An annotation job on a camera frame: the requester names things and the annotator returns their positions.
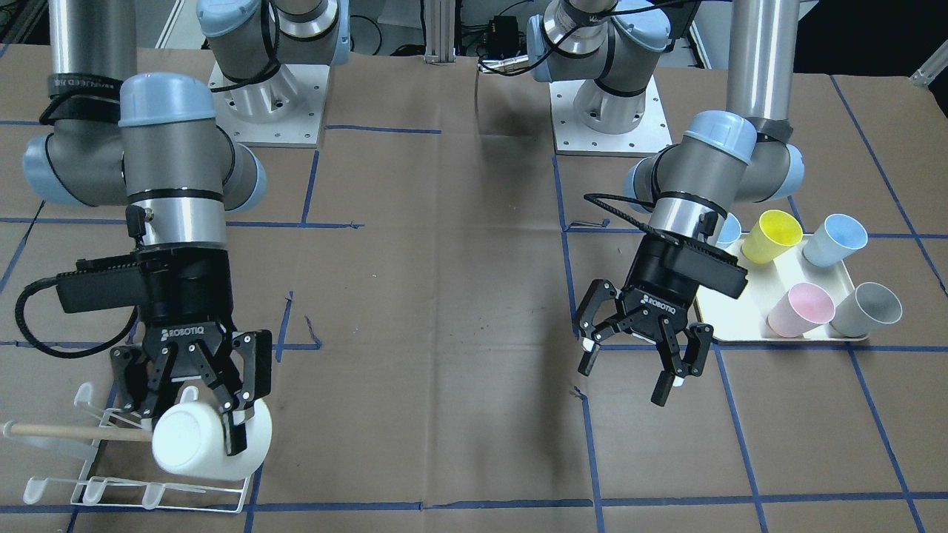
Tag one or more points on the grey cup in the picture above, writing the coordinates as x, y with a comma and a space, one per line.
870, 307

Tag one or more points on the pink cup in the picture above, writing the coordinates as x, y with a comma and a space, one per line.
802, 308

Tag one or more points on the light blue cup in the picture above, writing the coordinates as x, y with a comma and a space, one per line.
839, 236
731, 231

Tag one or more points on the white wire cup rack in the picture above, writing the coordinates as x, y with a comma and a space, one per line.
180, 493

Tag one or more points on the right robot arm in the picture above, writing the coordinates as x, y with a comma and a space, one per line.
149, 143

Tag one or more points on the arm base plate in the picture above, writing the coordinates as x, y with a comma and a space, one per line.
285, 111
588, 121

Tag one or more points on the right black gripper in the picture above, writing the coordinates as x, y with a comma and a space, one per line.
194, 296

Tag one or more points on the white ikea cup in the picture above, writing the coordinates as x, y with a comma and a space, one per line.
189, 440

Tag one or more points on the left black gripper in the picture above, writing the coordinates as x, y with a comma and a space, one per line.
652, 290

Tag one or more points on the yellow cup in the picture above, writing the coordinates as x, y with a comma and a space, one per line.
775, 232

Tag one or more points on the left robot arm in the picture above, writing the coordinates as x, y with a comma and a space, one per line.
740, 154

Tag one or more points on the cream serving tray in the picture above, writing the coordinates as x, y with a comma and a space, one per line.
744, 320

